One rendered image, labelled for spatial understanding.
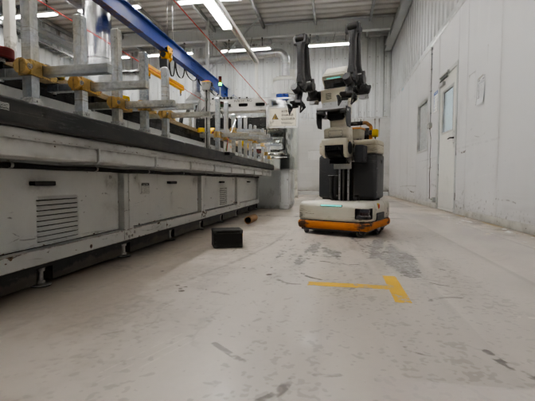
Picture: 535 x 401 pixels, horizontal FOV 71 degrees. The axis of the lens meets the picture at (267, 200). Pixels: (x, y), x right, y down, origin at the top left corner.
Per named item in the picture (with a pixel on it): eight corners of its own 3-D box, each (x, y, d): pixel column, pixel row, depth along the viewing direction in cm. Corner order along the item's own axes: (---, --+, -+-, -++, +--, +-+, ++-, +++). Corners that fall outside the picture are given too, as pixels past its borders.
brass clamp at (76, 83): (102, 95, 157) (101, 83, 157) (80, 87, 144) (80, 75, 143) (88, 96, 158) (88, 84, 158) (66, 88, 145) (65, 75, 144)
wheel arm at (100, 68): (113, 77, 125) (112, 64, 125) (107, 74, 122) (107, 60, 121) (1, 83, 133) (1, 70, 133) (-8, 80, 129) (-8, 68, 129)
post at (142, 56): (149, 144, 200) (148, 52, 197) (146, 143, 197) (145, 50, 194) (143, 144, 201) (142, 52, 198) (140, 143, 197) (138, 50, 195)
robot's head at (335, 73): (330, 83, 324) (326, 68, 315) (353, 80, 313) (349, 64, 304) (325, 92, 316) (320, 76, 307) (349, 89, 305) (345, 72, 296)
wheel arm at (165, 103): (176, 109, 174) (176, 99, 174) (173, 107, 171) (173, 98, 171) (91, 111, 182) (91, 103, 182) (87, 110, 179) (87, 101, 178)
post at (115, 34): (123, 134, 175) (121, 29, 173) (119, 134, 172) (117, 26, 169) (116, 134, 176) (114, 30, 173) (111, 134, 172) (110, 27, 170)
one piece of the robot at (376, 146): (328, 208, 372) (329, 124, 368) (384, 212, 343) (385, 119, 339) (314, 211, 344) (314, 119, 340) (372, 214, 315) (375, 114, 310)
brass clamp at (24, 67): (58, 83, 132) (58, 68, 132) (28, 72, 119) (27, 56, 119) (43, 83, 133) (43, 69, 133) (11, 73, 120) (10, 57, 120)
